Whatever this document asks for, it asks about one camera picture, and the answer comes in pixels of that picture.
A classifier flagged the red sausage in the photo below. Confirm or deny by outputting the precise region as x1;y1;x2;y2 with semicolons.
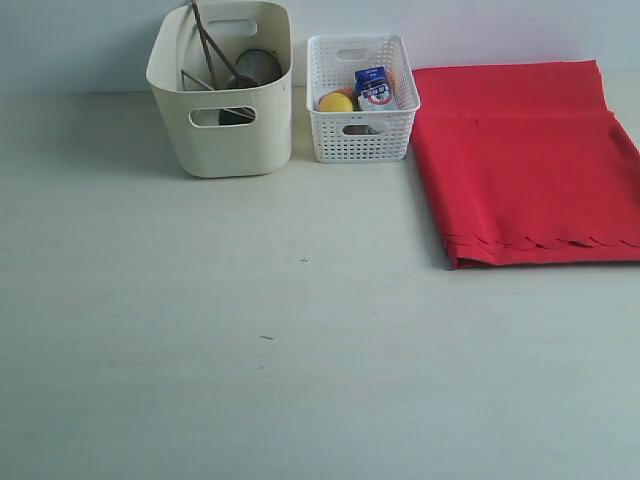
343;125;375;135

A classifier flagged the yellow lemon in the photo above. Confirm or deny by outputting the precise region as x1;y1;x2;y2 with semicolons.
318;91;354;113

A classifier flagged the blue white milk carton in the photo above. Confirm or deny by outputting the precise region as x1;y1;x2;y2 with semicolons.
354;66;398;111

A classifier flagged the stainless steel cup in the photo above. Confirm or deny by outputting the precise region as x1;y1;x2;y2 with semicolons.
228;48;283;89

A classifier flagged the silver table knife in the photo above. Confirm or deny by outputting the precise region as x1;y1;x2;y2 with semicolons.
180;69;256;122

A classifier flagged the red table cloth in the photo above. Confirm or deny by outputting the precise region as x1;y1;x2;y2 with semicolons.
411;60;639;268

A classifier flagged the dark wooden chopstick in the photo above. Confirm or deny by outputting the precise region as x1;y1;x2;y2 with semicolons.
190;0;218;90
204;31;258;89

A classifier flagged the white ceramic bowl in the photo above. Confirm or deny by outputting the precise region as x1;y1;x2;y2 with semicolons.
189;108;220;128

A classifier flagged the white perforated plastic basket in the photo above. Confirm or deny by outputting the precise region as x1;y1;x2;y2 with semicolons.
306;33;420;164

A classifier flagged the cream plastic bin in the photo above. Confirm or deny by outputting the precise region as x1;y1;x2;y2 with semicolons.
146;1;292;178

